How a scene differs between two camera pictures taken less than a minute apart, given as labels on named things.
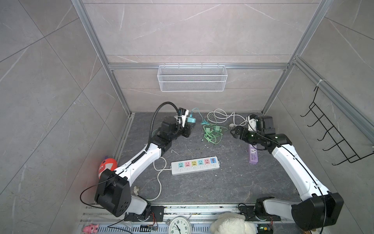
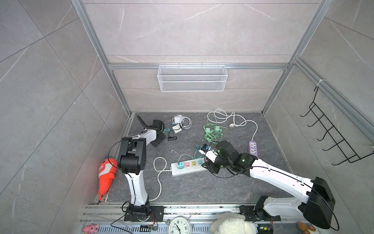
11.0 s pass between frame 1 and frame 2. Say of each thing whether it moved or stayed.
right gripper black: moved
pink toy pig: stayed
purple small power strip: stayed
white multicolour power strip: stayed
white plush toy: stayed
